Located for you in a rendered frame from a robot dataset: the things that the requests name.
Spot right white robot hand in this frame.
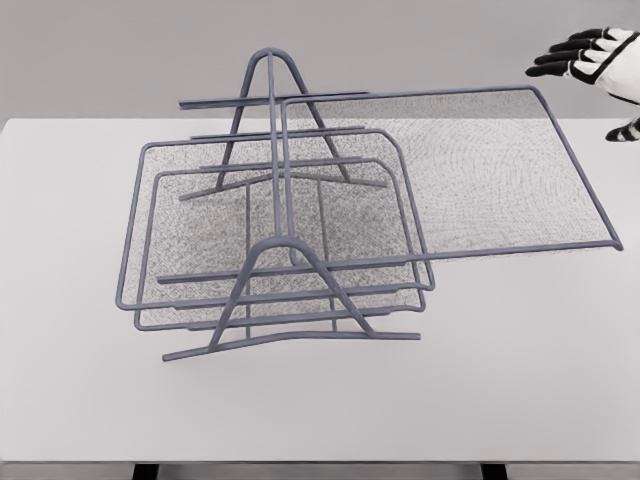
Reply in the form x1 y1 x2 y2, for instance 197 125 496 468
524 26 640 143

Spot large grey mesh tray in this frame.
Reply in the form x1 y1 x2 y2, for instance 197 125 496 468
281 85 625 272

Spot grey wire rack frame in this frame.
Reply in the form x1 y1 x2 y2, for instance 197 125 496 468
161 47 422 363

